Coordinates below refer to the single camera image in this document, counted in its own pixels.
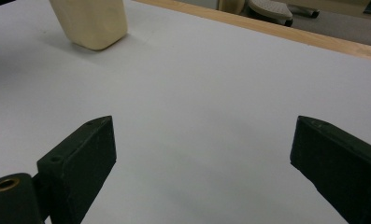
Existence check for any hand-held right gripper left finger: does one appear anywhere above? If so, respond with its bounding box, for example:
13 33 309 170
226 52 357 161
36 115 118 224

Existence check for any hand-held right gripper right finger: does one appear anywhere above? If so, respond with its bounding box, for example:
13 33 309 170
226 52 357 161
290 115 371 224

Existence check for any square wooden pen cup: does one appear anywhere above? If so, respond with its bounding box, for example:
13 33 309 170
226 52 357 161
48 0 129 51

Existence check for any white table cover sheet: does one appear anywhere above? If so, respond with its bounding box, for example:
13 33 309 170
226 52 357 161
0 0 371 224

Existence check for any wooden table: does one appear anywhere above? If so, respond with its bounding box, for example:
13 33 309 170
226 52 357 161
133 0 371 63

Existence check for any grey wheeled chair base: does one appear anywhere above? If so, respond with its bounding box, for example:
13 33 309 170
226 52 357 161
246 0 321 28

